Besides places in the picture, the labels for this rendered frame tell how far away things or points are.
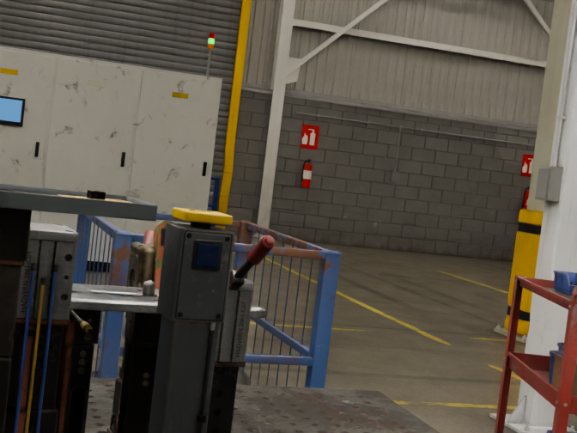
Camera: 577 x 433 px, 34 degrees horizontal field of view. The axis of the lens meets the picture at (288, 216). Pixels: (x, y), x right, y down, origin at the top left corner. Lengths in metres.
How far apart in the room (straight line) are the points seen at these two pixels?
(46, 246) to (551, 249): 4.13
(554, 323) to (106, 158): 5.27
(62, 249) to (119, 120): 8.04
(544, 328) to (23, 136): 5.58
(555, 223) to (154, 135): 5.09
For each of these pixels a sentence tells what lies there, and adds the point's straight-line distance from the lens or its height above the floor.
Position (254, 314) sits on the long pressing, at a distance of 1.49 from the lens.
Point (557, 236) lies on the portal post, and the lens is 5.16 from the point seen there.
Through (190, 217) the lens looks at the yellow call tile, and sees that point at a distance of 1.15.
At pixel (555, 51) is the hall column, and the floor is 2.46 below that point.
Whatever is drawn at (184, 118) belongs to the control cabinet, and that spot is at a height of 1.56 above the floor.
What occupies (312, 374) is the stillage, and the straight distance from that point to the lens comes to 3.43.
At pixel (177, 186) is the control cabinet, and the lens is 9.40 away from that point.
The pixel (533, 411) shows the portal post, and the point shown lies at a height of 0.11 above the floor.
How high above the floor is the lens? 1.23
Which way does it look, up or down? 3 degrees down
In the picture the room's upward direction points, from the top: 7 degrees clockwise
